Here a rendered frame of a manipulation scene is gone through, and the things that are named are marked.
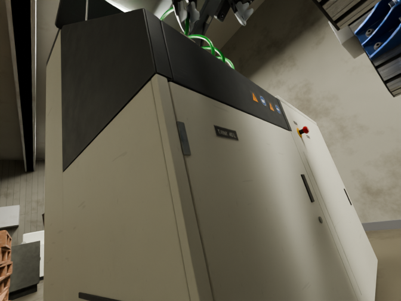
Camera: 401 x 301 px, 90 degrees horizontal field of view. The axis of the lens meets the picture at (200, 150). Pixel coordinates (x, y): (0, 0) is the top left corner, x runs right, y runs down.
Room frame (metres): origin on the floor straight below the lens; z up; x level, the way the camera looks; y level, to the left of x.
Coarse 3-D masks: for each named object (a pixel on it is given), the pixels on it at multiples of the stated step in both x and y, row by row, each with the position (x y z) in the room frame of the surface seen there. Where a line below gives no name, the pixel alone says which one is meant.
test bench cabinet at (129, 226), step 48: (144, 96) 0.31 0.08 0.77; (96, 144) 0.46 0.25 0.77; (144, 144) 0.32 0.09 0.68; (96, 192) 0.47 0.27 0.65; (144, 192) 0.34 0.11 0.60; (96, 240) 0.48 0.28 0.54; (144, 240) 0.35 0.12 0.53; (192, 240) 0.29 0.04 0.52; (96, 288) 0.49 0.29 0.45; (144, 288) 0.36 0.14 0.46; (192, 288) 0.29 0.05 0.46
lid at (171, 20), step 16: (64, 0) 0.58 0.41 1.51; (80, 0) 0.60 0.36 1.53; (96, 0) 0.62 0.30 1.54; (112, 0) 0.66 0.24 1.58; (128, 0) 0.69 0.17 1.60; (144, 0) 0.72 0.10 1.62; (160, 0) 0.75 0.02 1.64; (208, 0) 0.86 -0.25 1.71; (64, 16) 0.62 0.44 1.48; (80, 16) 0.64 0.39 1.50; (96, 16) 0.67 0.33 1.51; (160, 16) 0.81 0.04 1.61; (176, 16) 0.85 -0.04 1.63; (208, 16) 0.92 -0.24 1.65; (192, 32) 0.97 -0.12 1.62
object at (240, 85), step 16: (176, 32) 0.35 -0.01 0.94; (176, 48) 0.34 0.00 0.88; (192, 48) 0.38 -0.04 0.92; (176, 64) 0.33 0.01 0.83; (192, 64) 0.37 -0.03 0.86; (208, 64) 0.42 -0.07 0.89; (224, 64) 0.49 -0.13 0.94; (176, 80) 0.32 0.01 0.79; (192, 80) 0.36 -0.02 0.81; (208, 80) 0.40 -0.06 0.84; (224, 80) 0.47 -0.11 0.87; (240, 80) 0.55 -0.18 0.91; (208, 96) 0.40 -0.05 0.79; (224, 96) 0.44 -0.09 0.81; (240, 96) 0.52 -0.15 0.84; (272, 96) 0.75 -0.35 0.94; (256, 112) 0.57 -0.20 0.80; (272, 112) 0.69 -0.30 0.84; (288, 128) 0.79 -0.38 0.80
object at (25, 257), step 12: (12, 252) 3.13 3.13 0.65; (24, 252) 3.24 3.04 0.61; (36, 252) 3.36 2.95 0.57; (24, 264) 3.25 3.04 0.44; (36, 264) 3.36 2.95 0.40; (12, 276) 3.14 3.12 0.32; (24, 276) 3.25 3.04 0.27; (36, 276) 3.37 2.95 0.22; (12, 288) 3.14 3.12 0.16; (24, 288) 3.34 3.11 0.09; (36, 288) 3.45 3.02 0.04
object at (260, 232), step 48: (192, 96) 0.35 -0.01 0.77; (192, 144) 0.32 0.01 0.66; (240, 144) 0.45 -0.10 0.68; (288, 144) 0.73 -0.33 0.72; (192, 192) 0.31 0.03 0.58; (240, 192) 0.40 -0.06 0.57; (288, 192) 0.60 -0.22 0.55; (240, 240) 0.37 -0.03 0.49; (288, 240) 0.52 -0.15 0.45; (240, 288) 0.35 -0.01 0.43; (288, 288) 0.46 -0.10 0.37; (336, 288) 0.67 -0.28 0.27
